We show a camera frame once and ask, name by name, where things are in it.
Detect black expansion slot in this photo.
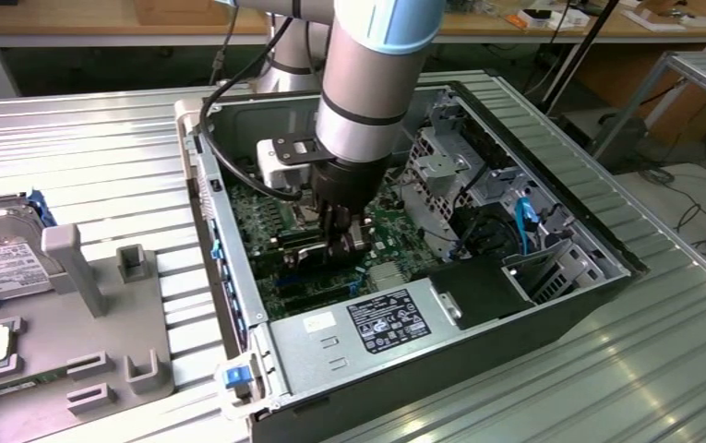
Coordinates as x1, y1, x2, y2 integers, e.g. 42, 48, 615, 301
277, 281, 354, 300
281, 293, 358, 311

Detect open black PC case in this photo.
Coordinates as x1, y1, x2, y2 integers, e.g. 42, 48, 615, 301
171, 68, 649, 443

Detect blue wire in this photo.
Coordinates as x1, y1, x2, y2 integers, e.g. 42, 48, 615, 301
511, 196, 542, 255

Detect grey parts rack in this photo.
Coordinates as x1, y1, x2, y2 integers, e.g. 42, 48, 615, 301
0, 223, 177, 443

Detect black plastic shroud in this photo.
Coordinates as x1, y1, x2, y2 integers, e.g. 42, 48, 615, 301
426, 257, 537, 331

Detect black tripod pole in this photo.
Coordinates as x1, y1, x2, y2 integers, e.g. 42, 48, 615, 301
539, 0, 622, 110

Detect orange small box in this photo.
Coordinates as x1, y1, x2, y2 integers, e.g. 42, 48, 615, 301
507, 8, 553, 28

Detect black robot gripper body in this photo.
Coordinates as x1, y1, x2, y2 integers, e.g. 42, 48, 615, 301
313, 155, 393, 219

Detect silver chipset heat sink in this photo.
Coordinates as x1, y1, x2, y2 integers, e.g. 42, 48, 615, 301
369, 265, 410, 283

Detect grey metal disk bay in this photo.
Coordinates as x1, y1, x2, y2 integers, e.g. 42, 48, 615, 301
499, 230, 631, 304

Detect green motherboard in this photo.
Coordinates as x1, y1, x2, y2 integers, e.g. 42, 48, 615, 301
222, 170, 446, 319

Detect blue case latch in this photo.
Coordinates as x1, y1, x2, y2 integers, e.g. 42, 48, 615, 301
219, 364, 253, 389

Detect black camera cable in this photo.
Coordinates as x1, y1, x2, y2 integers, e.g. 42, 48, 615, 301
197, 0, 306, 203

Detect wooden desk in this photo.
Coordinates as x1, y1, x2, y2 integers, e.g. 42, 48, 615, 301
0, 0, 706, 96

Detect green graphics card black shroud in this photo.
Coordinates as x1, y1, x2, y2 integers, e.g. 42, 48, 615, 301
259, 219, 373, 285

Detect black internal cable bundle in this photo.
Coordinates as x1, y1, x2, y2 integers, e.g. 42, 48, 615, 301
454, 205, 522, 258

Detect grey power supply unit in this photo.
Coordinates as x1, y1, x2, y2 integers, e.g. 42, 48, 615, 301
265, 276, 469, 398

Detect perforated metal drive cage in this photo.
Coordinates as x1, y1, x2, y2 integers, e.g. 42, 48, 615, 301
401, 125, 495, 232

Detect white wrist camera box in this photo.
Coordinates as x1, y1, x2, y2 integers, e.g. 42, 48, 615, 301
255, 132, 329, 191

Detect green RAM stick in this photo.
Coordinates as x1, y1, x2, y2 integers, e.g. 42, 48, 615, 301
0, 368, 70, 401

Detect CPU socket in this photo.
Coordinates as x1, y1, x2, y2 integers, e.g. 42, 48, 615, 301
289, 200, 329, 228

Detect white papers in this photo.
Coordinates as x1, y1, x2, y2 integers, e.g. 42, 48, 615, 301
619, 7, 690, 32

